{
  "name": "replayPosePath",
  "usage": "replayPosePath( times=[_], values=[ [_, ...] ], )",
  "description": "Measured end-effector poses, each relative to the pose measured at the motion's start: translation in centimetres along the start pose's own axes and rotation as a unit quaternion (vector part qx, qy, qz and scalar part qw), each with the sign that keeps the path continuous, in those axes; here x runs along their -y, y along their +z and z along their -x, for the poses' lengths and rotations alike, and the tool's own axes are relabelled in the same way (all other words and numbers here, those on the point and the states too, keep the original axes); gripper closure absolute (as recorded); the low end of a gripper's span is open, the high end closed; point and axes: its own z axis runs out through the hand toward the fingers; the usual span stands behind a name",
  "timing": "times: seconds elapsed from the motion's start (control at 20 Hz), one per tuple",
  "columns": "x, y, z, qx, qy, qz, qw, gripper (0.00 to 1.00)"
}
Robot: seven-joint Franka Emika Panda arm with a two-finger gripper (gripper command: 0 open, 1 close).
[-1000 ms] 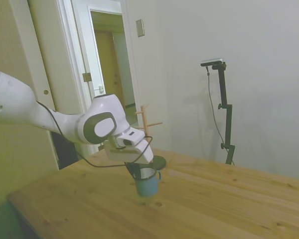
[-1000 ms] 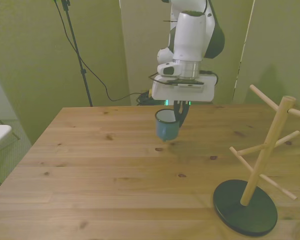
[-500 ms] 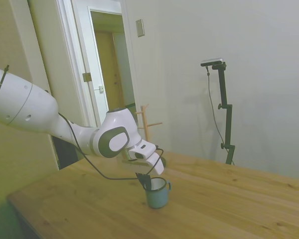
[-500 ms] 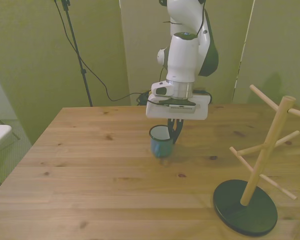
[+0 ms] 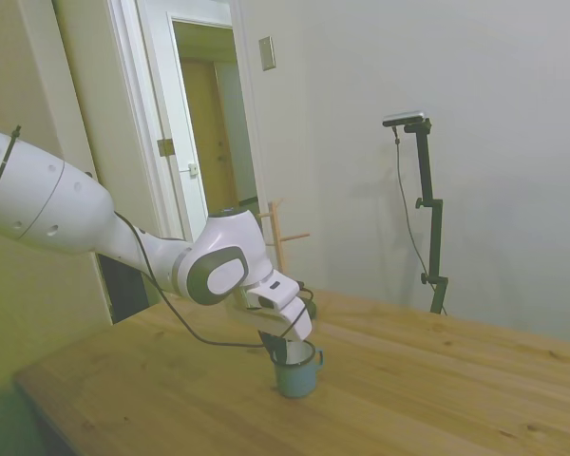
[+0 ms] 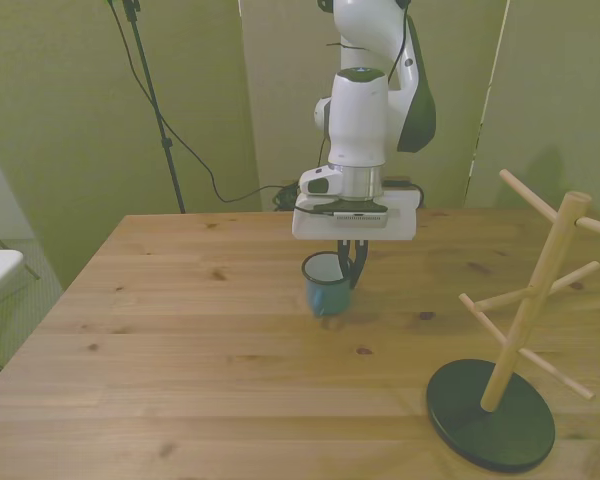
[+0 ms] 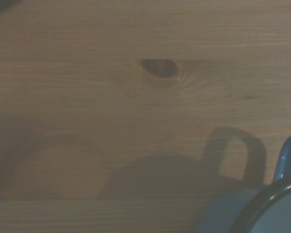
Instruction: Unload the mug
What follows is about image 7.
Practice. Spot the blue enamel mug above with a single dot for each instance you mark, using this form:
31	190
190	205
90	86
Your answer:
232	211

